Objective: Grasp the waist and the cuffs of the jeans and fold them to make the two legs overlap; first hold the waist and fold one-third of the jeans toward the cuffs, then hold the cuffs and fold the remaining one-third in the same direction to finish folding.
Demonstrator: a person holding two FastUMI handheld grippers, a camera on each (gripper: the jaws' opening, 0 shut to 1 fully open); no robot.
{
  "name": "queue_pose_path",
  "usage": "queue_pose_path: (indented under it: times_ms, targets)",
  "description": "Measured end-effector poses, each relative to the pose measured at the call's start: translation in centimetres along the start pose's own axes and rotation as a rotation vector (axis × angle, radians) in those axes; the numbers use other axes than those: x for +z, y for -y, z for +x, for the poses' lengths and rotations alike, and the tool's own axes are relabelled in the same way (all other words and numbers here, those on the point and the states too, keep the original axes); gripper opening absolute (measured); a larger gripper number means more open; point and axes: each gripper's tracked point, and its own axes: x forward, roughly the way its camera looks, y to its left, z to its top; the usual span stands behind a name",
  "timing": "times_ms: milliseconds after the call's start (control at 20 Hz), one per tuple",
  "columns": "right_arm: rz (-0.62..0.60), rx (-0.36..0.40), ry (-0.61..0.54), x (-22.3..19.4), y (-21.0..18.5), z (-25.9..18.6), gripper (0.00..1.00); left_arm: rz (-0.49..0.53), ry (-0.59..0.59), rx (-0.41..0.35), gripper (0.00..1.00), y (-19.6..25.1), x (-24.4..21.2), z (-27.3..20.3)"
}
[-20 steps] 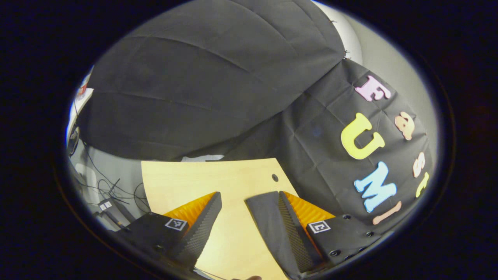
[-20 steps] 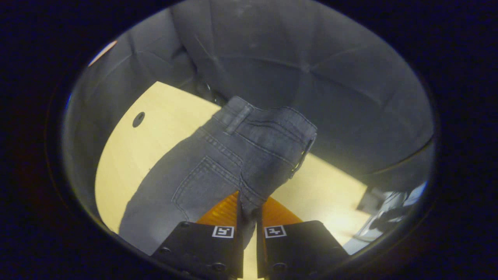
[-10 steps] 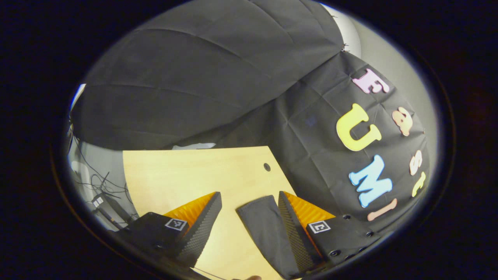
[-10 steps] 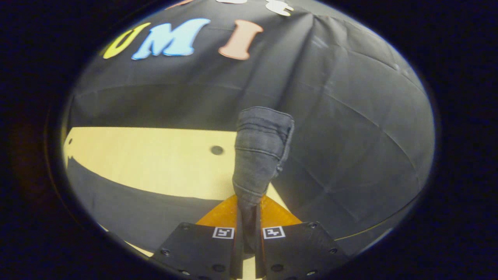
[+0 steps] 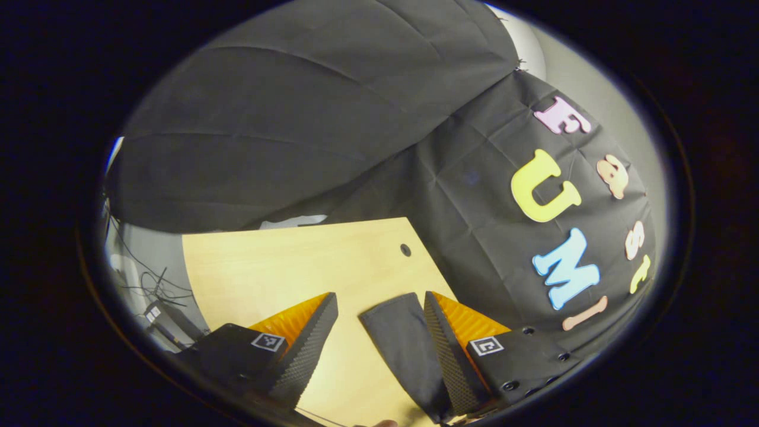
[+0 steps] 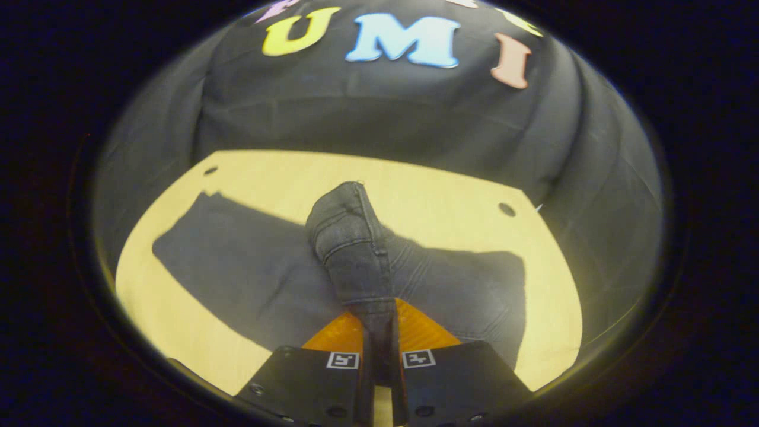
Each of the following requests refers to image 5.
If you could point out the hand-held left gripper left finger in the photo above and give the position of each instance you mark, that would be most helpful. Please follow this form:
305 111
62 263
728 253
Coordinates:
308 350

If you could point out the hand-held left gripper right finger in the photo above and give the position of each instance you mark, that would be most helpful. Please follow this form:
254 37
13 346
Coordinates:
450 362

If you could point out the dark grey jeans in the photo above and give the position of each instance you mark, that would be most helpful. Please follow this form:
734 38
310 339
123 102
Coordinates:
403 350

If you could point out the black backdrop cloth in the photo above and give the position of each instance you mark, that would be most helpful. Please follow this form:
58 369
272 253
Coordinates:
332 107

